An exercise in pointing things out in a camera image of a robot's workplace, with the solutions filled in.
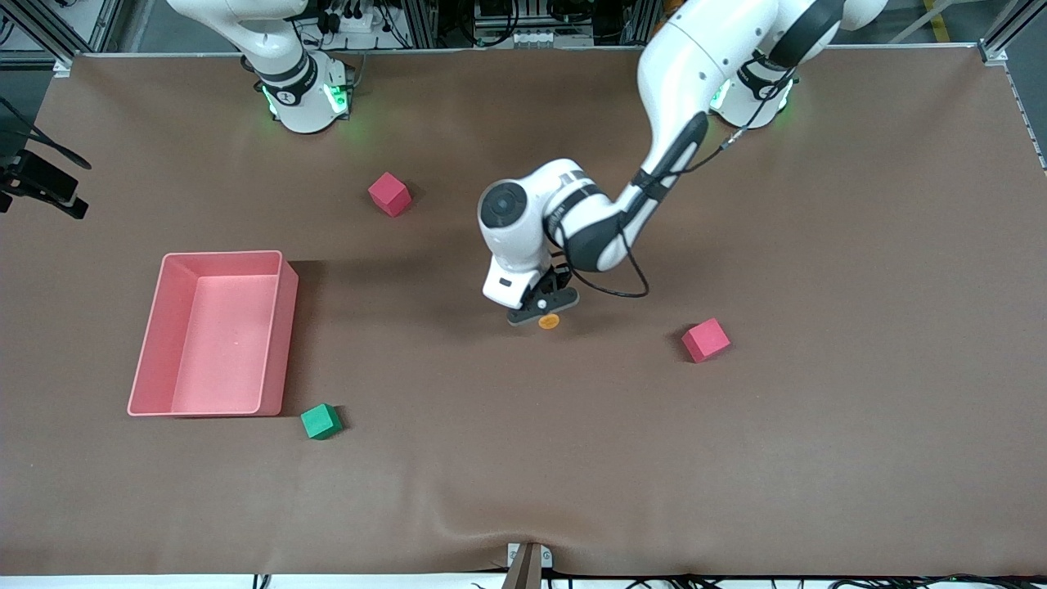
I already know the brown table mat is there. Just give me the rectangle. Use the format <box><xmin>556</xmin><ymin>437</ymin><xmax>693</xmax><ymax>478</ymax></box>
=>
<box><xmin>0</xmin><ymin>45</ymin><xmax>1047</xmax><ymax>578</ymax></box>

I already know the pink foam cube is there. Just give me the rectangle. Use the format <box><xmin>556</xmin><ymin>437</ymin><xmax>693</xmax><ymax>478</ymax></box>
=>
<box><xmin>681</xmin><ymin>317</ymin><xmax>731</xmax><ymax>364</ymax></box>
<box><xmin>367</xmin><ymin>172</ymin><xmax>411</xmax><ymax>218</ymax></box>

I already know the pink plastic bin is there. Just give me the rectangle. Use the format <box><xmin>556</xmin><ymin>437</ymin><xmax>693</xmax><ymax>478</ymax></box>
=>
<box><xmin>128</xmin><ymin>250</ymin><xmax>299</xmax><ymax>418</ymax></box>

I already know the green foam cube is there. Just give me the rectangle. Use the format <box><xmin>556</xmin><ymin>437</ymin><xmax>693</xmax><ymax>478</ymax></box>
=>
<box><xmin>300</xmin><ymin>402</ymin><xmax>343</xmax><ymax>441</ymax></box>

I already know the white power strip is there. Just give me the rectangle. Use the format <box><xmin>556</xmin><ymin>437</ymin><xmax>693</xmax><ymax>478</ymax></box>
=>
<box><xmin>326</xmin><ymin>4</ymin><xmax>387</xmax><ymax>34</ymax></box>

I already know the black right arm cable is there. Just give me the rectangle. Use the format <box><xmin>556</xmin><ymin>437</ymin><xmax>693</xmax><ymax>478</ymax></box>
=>
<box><xmin>0</xmin><ymin>97</ymin><xmax>92</xmax><ymax>171</ymax></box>

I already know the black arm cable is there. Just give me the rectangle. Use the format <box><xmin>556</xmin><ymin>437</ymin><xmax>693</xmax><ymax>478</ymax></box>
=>
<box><xmin>0</xmin><ymin>97</ymin><xmax>92</xmax><ymax>171</ymax></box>
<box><xmin>563</xmin><ymin>65</ymin><xmax>799</xmax><ymax>300</ymax></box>

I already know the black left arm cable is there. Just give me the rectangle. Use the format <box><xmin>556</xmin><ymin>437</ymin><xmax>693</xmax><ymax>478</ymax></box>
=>
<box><xmin>563</xmin><ymin>65</ymin><xmax>799</xmax><ymax>300</ymax></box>

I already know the aluminium frame profile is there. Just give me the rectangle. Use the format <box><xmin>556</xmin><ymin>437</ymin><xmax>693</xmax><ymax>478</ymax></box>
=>
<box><xmin>15</xmin><ymin>0</ymin><xmax>124</xmax><ymax>68</ymax></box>
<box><xmin>977</xmin><ymin>0</ymin><xmax>1047</xmax><ymax>65</ymax></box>

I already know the metal table edge bracket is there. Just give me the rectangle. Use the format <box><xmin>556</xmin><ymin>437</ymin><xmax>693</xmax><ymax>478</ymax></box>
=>
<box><xmin>503</xmin><ymin>542</ymin><xmax>554</xmax><ymax>589</ymax></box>

